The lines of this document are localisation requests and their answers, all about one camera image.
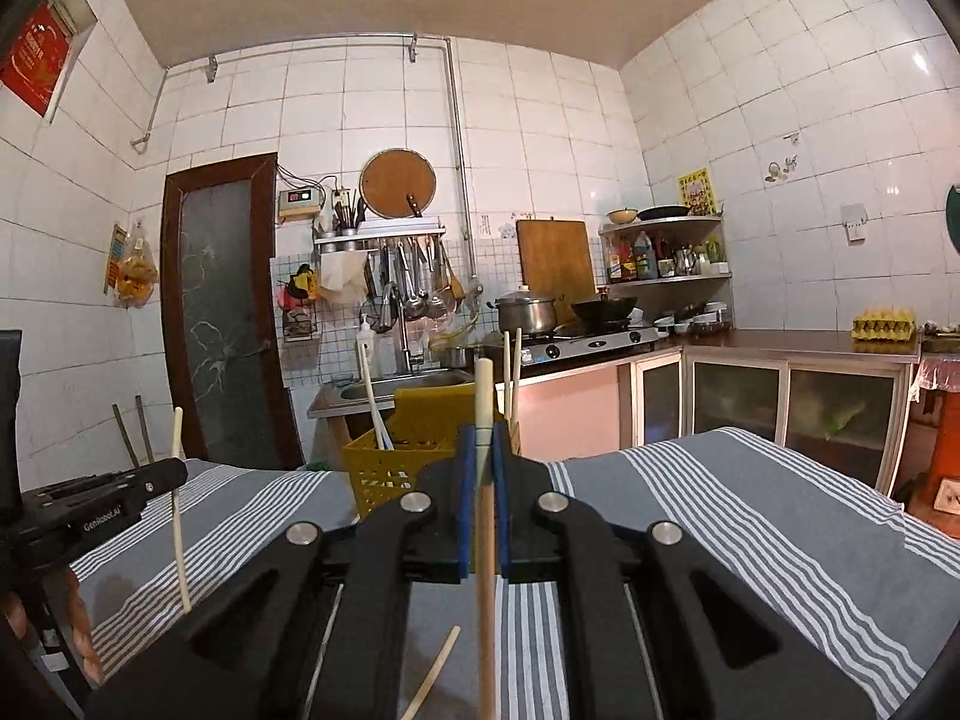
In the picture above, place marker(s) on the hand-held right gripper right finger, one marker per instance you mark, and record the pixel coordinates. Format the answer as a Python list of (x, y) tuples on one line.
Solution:
[(501, 495)]

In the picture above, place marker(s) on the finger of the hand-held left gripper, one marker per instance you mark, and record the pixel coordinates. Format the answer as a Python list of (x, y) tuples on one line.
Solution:
[(161, 476)]

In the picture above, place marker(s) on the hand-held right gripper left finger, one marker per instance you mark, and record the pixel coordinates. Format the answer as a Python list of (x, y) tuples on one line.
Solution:
[(469, 480)]

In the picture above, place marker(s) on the light wooden chopstick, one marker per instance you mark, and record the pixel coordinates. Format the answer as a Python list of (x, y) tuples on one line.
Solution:
[(178, 510), (507, 375), (435, 671), (485, 405), (517, 367)]

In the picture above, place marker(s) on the yellow slotted utensil holder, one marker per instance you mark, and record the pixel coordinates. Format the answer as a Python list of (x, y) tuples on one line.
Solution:
[(375, 476)]

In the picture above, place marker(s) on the row of hanging kitchen utensils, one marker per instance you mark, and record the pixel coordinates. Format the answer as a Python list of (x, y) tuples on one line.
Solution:
[(420, 281)]

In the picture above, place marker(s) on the person's left hand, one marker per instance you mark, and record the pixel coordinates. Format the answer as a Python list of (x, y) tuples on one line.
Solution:
[(86, 630)]

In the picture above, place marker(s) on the leaning wooden stick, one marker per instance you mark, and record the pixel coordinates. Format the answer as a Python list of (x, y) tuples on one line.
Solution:
[(126, 435), (145, 431)]

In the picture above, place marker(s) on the small steel saucepan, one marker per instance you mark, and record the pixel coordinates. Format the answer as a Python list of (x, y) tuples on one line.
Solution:
[(459, 357)]

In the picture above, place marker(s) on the steel sink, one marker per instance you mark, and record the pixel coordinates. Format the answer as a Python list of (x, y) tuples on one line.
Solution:
[(360, 394)]

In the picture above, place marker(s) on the white soap bottle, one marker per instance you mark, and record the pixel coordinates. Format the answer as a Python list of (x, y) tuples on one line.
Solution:
[(365, 349)]

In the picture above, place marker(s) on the brown frosted glass door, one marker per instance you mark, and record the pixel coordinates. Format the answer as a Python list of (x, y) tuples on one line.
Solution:
[(225, 315)]

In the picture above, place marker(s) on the gas stove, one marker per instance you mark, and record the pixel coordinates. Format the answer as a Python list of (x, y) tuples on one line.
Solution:
[(592, 345)]

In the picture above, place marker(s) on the steel pot with lid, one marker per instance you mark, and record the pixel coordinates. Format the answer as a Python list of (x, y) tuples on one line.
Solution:
[(525, 313)]

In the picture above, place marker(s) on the metal faucet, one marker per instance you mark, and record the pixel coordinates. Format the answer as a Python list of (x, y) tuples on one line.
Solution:
[(394, 307)]

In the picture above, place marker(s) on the hanging plastic bag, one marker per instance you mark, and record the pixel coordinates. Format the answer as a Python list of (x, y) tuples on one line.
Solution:
[(139, 277)]

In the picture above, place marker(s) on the grey striped tablecloth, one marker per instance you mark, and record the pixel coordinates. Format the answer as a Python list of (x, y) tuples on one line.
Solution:
[(712, 525)]

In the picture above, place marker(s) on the black wok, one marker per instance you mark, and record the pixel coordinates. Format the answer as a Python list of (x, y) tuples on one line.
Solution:
[(604, 307)]

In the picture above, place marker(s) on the yellow and red hanging item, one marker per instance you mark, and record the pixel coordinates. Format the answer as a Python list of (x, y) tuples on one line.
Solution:
[(300, 285)]

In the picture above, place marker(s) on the rectangular wooden cutting board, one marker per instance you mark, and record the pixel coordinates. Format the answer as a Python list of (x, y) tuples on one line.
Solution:
[(555, 259)]

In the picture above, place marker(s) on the hanging white cloth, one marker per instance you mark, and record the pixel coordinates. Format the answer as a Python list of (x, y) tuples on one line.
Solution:
[(341, 277)]

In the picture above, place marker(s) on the group of small bowls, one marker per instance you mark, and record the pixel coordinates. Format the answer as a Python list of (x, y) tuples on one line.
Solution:
[(694, 321)]

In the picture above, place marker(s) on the kitchen counter cabinet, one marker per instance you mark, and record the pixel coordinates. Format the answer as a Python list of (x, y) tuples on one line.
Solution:
[(750, 390)]

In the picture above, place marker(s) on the row of condiment bottles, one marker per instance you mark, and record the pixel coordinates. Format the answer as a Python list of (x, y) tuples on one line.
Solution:
[(645, 259)]

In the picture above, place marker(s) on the metal corner shelf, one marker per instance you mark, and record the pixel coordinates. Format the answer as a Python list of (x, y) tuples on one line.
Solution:
[(675, 279)]

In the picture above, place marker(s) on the metal cutlery cup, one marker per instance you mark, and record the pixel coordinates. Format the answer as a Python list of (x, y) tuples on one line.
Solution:
[(346, 217)]

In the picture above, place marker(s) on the ceramic bowl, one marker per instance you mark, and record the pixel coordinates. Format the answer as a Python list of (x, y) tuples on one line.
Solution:
[(621, 216)]

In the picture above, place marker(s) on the round wooden cutting board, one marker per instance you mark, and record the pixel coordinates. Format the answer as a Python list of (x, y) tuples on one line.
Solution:
[(394, 184)]

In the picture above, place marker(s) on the dark shallow pan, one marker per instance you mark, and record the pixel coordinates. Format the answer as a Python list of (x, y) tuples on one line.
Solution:
[(664, 212)]

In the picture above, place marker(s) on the yellow egg carton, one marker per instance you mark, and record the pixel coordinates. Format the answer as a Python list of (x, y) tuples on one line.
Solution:
[(885, 324)]

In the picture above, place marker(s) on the red side cabinet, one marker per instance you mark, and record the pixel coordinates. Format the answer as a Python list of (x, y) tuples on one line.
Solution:
[(941, 465)]

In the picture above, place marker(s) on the lace cloth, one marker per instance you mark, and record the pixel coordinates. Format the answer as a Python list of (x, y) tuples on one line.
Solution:
[(941, 373)]

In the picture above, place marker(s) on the green round object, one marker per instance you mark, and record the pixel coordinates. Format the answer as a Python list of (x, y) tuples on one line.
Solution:
[(954, 217)]

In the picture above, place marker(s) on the hanging wall card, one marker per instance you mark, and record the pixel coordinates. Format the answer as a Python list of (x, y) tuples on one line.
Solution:
[(115, 259)]

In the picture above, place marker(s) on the metal wall rack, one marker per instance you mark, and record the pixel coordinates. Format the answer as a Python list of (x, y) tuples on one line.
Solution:
[(379, 235)]

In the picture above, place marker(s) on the wall controller box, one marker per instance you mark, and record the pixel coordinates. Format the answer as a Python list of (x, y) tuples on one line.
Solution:
[(300, 204)]

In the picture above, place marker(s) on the metal wall pipe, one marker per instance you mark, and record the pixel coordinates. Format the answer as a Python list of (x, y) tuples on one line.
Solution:
[(457, 165)]

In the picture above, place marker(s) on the yellow wall poster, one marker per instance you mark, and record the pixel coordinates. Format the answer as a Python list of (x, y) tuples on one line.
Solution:
[(695, 193)]

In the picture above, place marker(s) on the wall hooks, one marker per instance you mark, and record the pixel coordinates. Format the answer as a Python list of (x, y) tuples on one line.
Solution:
[(781, 167)]

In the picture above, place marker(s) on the red wall poster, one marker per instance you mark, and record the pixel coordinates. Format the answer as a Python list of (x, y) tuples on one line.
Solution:
[(34, 60)]

